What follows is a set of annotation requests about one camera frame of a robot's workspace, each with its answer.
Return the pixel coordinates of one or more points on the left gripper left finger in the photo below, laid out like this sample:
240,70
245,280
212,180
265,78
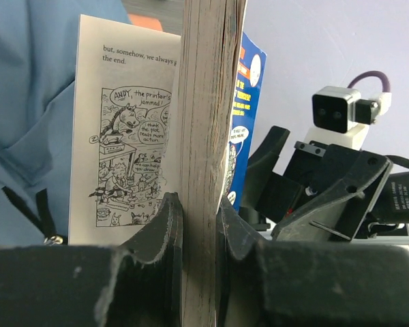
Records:
99,279

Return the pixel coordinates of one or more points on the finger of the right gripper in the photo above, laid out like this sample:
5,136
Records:
347,184
260,165

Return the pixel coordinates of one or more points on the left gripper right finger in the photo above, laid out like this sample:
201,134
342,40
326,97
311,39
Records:
268,283

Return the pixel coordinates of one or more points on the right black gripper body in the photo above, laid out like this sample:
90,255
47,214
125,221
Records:
283,194

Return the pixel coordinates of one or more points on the blue cartoon book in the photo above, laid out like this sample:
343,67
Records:
151,129

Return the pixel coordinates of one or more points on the blue fabric backpack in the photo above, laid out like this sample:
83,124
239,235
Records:
38,44

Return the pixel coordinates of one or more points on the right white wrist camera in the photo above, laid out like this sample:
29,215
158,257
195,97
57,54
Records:
342,117

